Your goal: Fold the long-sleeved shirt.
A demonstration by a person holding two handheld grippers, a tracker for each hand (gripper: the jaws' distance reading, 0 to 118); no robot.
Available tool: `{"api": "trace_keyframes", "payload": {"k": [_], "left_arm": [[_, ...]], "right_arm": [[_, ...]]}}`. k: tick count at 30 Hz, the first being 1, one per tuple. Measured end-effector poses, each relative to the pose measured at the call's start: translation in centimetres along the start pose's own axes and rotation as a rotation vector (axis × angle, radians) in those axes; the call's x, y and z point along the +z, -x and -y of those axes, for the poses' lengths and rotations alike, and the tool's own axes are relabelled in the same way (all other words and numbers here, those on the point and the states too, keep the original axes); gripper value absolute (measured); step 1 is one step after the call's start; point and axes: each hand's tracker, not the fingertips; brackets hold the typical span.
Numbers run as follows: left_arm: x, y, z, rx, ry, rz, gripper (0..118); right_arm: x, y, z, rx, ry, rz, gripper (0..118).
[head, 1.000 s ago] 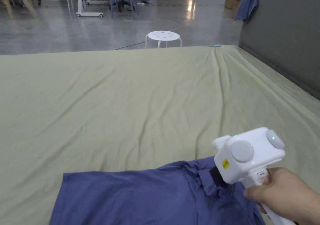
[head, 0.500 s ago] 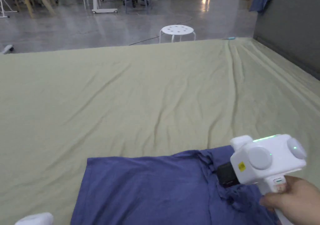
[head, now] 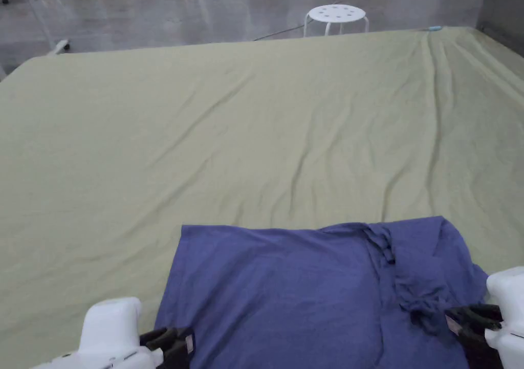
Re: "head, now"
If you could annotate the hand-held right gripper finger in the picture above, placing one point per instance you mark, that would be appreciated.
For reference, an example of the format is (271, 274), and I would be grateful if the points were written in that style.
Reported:
(466, 340)
(485, 313)

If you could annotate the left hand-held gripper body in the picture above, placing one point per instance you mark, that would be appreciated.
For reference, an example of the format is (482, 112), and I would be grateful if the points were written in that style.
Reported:
(108, 332)

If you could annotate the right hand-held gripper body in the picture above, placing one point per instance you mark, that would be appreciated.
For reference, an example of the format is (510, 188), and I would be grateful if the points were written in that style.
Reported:
(507, 303)

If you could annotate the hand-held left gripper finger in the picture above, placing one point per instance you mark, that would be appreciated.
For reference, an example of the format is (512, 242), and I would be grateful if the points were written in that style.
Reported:
(153, 337)
(180, 350)

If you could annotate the dark blue shirt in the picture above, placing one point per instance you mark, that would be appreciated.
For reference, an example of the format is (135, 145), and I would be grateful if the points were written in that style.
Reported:
(286, 295)

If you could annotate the bed with pale green sheet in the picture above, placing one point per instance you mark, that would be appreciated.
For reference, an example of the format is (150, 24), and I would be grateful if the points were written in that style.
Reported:
(196, 139)

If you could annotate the small teal object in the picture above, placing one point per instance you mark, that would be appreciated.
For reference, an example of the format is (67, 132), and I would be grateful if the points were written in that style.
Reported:
(434, 28)

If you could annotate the white leg with caster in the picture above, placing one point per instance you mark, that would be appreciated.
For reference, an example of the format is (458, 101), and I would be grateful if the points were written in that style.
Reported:
(61, 46)

